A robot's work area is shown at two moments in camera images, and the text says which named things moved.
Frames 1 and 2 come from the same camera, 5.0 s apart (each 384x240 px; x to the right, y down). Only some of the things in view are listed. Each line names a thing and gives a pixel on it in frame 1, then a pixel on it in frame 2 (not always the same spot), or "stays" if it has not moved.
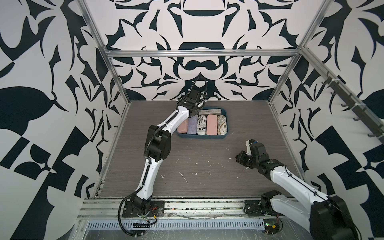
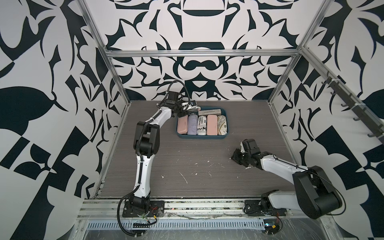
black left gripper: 196,110 to 183,114
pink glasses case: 183,127 stays
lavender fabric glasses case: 192,125 stays
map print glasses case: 222,128 stays
